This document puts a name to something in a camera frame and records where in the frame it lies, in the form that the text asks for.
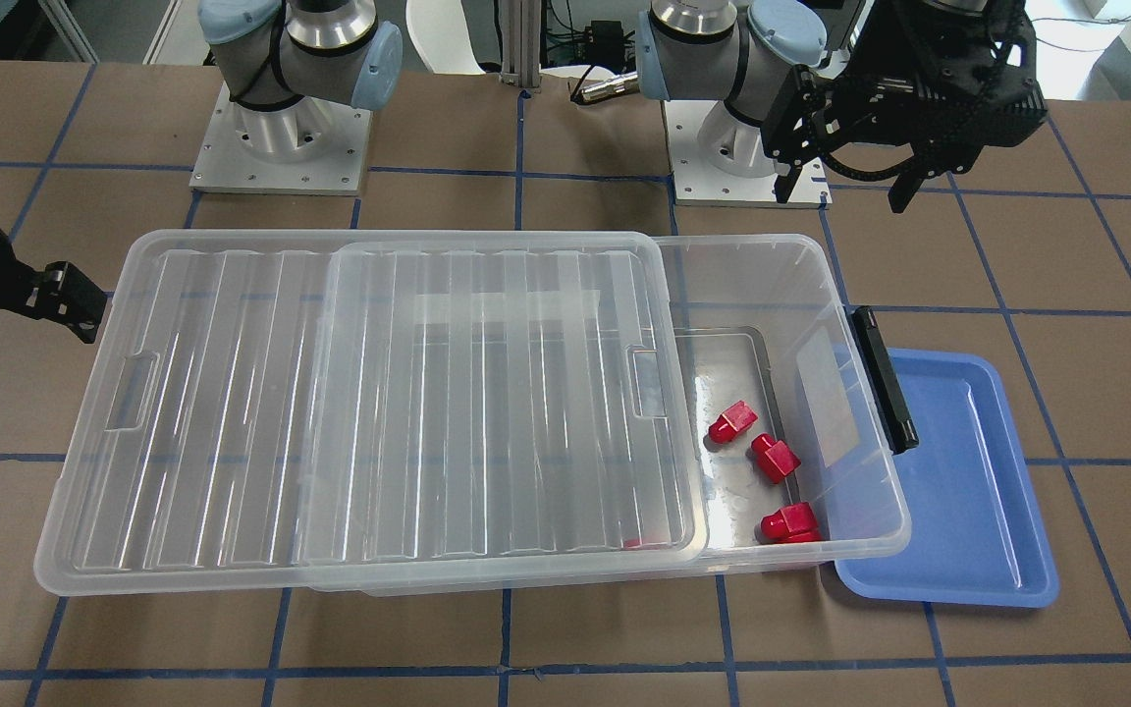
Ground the clear plastic box lid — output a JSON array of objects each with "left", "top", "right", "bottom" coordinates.
[{"left": 34, "top": 230, "right": 709, "bottom": 596}]

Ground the black box latch handle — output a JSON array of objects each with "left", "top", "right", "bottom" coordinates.
[{"left": 847, "top": 305, "right": 920, "bottom": 456}]

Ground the clear plastic storage box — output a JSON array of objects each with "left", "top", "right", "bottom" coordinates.
[{"left": 305, "top": 233, "right": 913, "bottom": 597}]

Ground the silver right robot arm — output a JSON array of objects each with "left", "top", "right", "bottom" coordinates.
[{"left": 0, "top": 1, "right": 404, "bottom": 344}]

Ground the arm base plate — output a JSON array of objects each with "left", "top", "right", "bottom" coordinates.
[
  {"left": 663, "top": 100, "right": 834, "bottom": 209},
  {"left": 189, "top": 85, "right": 372, "bottom": 196}
]

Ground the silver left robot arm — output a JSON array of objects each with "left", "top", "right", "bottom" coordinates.
[{"left": 633, "top": 1, "right": 1048, "bottom": 213}]

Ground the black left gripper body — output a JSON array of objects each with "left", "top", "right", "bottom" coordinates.
[{"left": 821, "top": 1, "right": 1048, "bottom": 181}]

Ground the aluminium frame post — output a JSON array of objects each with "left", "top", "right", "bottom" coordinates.
[{"left": 497, "top": 0, "right": 546, "bottom": 94}]

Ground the white chair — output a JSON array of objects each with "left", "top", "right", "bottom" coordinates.
[{"left": 405, "top": 1, "right": 486, "bottom": 76}]

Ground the blue plastic tray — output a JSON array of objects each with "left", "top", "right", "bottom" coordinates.
[{"left": 835, "top": 350, "right": 1060, "bottom": 609}]

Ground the red block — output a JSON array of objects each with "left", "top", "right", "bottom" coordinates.
[
  {"left": 706, "top": 400, "right": 759, "bottom": 446},
  {"left": 750, "top": 433, "right": 802, "bottom": 486},
  {"left": 622, "top": 536, "right": 670, "bottom": 551},
  {"left": 757, "top": 502, "right": 823, "bottom": 543}
]

